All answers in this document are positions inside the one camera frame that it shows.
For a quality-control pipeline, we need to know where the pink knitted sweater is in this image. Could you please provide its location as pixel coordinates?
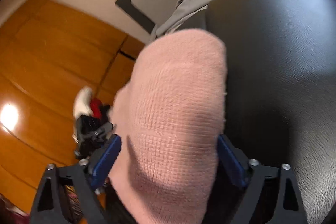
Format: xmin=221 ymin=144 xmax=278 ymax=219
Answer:
xmin=109 ymin=29 xmax=227 ymax=223

